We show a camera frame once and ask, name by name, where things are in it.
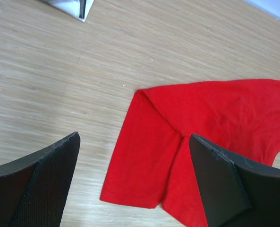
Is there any red t shirt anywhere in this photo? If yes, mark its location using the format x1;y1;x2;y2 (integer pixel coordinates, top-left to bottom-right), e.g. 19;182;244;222
100;79;280;227

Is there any folded white printed t shirt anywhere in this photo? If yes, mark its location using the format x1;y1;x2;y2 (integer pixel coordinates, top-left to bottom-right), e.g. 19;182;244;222
41;0;94;22

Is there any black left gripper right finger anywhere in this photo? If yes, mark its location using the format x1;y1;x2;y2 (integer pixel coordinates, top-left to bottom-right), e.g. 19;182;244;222
189;134;280;227

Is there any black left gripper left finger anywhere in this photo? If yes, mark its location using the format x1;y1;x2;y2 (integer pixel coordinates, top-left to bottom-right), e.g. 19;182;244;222
0;132;80;227

